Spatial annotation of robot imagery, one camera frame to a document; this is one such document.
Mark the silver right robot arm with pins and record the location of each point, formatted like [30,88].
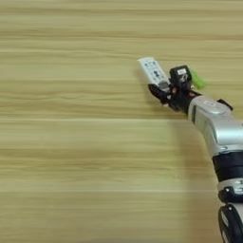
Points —
[215,126]

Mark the white box with black top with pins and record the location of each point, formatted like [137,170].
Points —
[225,103]

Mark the green rectangular block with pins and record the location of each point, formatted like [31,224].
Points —
[199,81]

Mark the small black box white label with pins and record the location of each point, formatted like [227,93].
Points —
[179,74]

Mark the white remote control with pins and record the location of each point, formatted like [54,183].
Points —
[153,71]

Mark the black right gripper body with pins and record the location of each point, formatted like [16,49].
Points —
[182,99]

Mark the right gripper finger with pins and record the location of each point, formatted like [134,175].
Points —
[158,93]

